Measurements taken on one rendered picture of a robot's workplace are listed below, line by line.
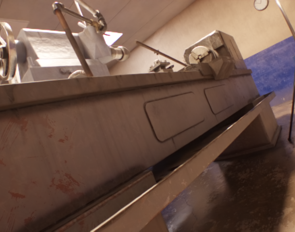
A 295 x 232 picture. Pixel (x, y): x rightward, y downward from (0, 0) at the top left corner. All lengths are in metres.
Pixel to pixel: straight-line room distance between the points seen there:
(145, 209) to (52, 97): 0.38
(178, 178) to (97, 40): 0.72
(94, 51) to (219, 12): 5.25
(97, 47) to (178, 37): 5.54
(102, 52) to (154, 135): 0.45
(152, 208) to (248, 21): 5.51
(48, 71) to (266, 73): 5.22
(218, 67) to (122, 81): 0.84
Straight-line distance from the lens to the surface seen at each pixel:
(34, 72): 0.77
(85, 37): 1.06
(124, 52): 1.28
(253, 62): 5.66
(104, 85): 0.72
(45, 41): 0.96
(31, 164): 0.56
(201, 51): 2.26
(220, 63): 1.47
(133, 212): 0.49
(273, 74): 5.59
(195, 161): 0.71
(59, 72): 0.81
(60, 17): 0.85
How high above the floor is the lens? 0.60
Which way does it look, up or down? 2 degrees up
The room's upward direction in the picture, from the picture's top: 22 degrees counter-clockwise
